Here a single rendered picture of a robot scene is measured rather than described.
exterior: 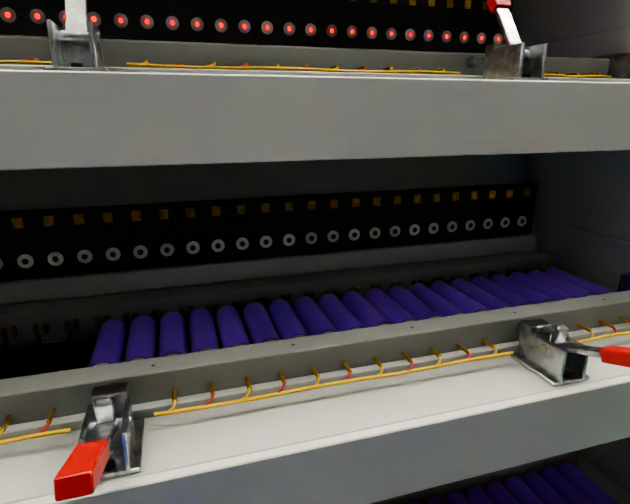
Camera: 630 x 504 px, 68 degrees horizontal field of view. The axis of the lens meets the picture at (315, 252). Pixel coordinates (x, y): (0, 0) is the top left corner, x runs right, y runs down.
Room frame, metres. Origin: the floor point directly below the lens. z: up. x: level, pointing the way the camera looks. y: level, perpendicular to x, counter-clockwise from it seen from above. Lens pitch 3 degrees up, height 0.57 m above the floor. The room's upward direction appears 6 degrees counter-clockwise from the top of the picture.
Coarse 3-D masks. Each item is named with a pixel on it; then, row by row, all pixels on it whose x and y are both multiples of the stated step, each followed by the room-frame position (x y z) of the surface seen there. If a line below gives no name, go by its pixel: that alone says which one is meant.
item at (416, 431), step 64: (320, 256) 0.42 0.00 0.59; (384, 256) 0.43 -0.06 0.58; (448, 256) 0.46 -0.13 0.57; (576, 256) 0.47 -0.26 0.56; (384, 384) 0.29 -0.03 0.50; (448, 384) 0.29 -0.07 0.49; (512, 384) 0.29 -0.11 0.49; (576, 384) 0.29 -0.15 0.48; (0, 448) 0.24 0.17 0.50; (64, 448) 0.24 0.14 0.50; (192, 448) 0.24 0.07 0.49; (256, 448) 0.24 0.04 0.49; (320, 448) 0.24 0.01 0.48; (384, 448) 0.25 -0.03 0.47; (448, 448) 0.27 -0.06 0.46; (512, 448) 0.28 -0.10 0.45; (576, 448) 0.30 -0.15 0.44
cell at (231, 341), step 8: (224, 312) 0.35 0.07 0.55; (232, 312) 0.35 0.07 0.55; (216, 320) 0.35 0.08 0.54; (224, 320) 0.34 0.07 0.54; (232, 320) 0.33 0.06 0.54; (240, 320) 0.34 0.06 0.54; (224, 328) 0.33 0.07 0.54; (232, 328) 0.32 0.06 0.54; (240, 328) 0.32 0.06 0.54; (224, 336) 0.32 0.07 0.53; (232, 336) 0.31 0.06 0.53; (240, 336) 0.31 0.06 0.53; (224, 344) 0.31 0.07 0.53; (232, 344) 0.30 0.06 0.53; (240, 344) 0.30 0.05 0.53
